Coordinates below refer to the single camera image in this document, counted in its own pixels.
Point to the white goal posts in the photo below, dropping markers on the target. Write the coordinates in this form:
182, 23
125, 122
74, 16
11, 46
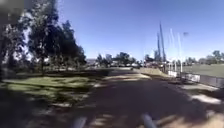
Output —
180, 53

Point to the distant row of trees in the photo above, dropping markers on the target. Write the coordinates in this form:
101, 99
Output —
123, 59

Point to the grey paved path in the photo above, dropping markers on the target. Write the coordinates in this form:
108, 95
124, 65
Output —
133, 100

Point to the tall dark slender tree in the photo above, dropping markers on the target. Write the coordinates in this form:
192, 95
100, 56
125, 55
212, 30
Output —
162, 46

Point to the robot's own part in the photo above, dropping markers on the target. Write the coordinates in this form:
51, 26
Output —
79, 122
148, 121

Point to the row of dark trees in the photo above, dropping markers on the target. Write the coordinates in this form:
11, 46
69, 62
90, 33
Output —
46, 40

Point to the green grass field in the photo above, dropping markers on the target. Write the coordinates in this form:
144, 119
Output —
206, 70

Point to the metal fence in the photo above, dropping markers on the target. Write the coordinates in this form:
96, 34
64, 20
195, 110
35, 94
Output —
206, 80

